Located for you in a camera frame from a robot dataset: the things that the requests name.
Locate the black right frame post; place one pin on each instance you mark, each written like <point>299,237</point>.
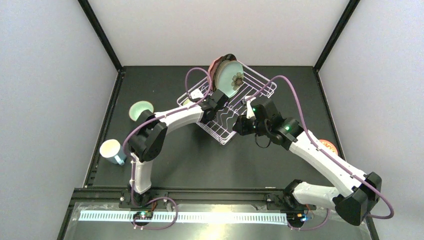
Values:
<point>336,33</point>

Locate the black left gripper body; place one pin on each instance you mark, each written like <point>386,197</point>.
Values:
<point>219,97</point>

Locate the cream mug green handle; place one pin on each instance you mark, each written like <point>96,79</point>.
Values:
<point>190,101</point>

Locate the black frame post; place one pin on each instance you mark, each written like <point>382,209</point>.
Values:
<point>98,29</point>
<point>336,33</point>

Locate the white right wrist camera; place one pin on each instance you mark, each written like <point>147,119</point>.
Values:
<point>247,101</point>

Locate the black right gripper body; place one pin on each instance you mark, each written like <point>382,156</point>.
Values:
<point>240,125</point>

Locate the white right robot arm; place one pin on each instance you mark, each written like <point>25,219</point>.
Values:
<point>352,194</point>

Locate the white wire dish rack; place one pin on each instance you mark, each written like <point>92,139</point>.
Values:
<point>221,127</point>

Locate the pink polka dot plate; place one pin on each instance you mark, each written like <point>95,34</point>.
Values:
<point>212,70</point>

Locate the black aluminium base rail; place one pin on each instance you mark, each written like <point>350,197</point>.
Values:
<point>271,198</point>

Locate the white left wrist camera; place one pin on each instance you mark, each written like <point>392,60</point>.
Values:
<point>196,94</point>

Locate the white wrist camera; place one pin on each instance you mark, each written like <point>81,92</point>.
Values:
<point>247,101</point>
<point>196,94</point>

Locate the dark striped plate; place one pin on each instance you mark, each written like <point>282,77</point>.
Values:
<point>226,57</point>

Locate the black left frame post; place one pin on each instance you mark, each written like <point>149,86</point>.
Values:
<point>98,29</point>

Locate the white mug blue handle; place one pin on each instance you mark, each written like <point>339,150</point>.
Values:
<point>113,151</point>

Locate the orange floral bowl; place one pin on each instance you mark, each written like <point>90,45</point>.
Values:
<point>330,146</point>

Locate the green celadon bowl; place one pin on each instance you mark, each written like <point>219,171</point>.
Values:
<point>138,107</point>

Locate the white LED light strip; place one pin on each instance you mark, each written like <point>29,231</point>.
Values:
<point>185,217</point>

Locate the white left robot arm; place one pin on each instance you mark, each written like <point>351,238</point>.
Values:
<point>146,141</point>

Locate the green flower plate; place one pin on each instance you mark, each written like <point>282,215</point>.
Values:
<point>229,77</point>

